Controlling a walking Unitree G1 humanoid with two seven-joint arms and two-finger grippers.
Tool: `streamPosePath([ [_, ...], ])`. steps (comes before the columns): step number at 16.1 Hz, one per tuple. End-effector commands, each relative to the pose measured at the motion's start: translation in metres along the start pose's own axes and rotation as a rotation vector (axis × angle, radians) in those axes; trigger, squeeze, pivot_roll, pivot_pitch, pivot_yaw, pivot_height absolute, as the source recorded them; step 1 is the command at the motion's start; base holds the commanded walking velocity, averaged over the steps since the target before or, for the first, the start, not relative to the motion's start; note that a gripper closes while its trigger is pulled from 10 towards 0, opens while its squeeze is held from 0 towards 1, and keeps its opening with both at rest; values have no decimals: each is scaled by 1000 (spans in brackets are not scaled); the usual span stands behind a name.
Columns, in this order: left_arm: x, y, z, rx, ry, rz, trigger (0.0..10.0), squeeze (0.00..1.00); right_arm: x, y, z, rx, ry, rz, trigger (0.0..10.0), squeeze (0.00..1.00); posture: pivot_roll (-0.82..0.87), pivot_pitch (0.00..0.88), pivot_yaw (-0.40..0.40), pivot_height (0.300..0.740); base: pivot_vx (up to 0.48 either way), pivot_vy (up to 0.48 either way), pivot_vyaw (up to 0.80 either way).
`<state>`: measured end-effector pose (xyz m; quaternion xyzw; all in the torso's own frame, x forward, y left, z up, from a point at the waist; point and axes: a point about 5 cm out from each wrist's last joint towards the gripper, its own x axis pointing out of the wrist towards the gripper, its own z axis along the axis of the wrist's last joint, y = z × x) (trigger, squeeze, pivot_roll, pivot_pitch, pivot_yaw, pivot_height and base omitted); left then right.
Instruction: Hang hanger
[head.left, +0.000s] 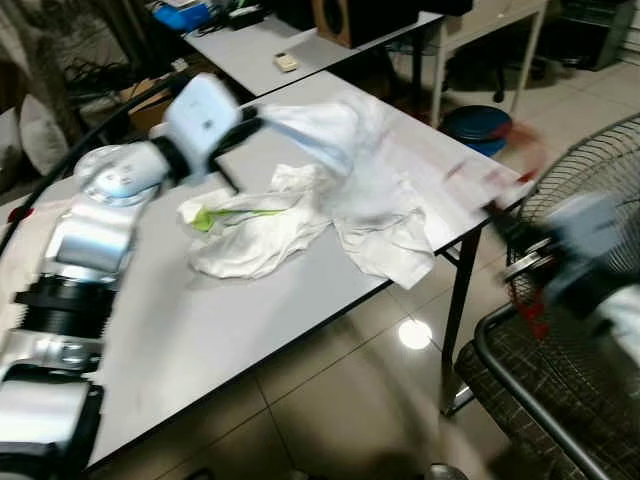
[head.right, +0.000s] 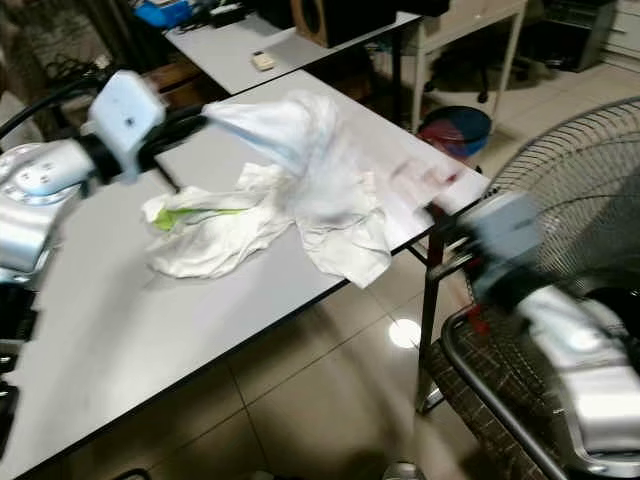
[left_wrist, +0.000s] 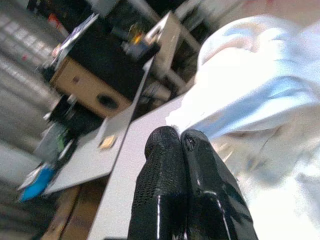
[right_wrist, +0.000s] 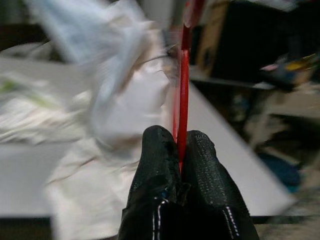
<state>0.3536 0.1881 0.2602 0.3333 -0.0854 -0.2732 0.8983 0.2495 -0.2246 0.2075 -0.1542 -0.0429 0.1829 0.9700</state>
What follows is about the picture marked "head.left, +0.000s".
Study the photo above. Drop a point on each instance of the white shirt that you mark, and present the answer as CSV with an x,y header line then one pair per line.
x,y
370,190

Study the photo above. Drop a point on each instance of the green plastic hanger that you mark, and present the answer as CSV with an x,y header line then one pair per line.
x,y
205,220

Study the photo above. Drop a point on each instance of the small beige box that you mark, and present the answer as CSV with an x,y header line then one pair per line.
x,y
286,62

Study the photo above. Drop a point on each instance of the white office table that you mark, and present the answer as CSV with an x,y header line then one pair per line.
x,y
250,50

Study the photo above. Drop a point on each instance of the white crumpled garment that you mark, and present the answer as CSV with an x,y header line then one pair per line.
x,y
255,245

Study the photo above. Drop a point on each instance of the brown cardboard box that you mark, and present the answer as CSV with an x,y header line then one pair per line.
x,y
150,105

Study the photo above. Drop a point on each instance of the black metal table leg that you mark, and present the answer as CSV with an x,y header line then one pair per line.
x,y
458,300

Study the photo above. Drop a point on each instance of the blue plastic box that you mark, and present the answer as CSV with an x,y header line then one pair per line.
x,y
183,15

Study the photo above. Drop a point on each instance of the wooden speaker box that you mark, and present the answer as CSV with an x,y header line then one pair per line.
x,y
355,22

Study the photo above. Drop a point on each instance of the blue round bin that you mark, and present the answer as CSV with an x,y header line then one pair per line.
x,y
470,130

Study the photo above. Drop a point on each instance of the white cloth with red print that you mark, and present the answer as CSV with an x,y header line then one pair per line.
x,y
15,260

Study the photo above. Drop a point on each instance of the grey robot right foot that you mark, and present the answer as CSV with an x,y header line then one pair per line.
x,y
447,472

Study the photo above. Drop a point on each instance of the black storage cabinet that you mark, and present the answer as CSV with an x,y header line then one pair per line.
x,y
590,35

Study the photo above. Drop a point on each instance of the white desk with white legs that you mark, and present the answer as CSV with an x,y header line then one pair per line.
x,y
490,15

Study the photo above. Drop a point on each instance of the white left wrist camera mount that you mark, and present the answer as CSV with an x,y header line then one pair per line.
x,y
203,115

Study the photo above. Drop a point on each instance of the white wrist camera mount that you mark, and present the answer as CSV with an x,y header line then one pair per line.
x,y
580,225
203,115

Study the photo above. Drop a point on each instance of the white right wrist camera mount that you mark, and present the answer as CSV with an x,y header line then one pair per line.
x,y
580,225

